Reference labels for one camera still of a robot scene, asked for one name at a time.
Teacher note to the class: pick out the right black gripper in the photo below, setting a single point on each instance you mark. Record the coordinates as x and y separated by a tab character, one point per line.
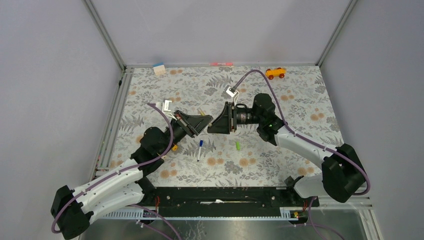
226	121

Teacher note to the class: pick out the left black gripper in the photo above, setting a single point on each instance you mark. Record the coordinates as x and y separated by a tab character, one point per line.
192	125

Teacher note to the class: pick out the white pen with blue tip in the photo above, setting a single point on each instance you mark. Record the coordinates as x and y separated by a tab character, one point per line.
199	153

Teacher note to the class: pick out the pink marker pen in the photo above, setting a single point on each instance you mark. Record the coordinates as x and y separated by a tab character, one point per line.
222	64

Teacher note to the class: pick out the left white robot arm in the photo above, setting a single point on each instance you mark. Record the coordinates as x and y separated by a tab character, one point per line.
75	209

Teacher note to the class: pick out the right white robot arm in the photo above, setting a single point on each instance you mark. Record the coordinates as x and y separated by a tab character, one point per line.
342	173

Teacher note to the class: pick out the white block with blue top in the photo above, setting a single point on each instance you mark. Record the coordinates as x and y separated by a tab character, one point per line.
159	69

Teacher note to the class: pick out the orange toy car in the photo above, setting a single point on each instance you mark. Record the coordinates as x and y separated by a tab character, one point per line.
275	73

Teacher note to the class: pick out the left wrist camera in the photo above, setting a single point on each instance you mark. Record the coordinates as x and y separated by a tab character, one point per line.
167	108

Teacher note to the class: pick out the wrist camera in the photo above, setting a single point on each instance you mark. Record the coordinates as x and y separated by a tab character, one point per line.
167	108
233	93

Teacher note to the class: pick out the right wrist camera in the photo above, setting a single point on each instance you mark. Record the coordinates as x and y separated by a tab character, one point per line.
233	93

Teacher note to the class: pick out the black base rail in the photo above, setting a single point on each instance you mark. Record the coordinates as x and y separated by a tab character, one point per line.
225	202

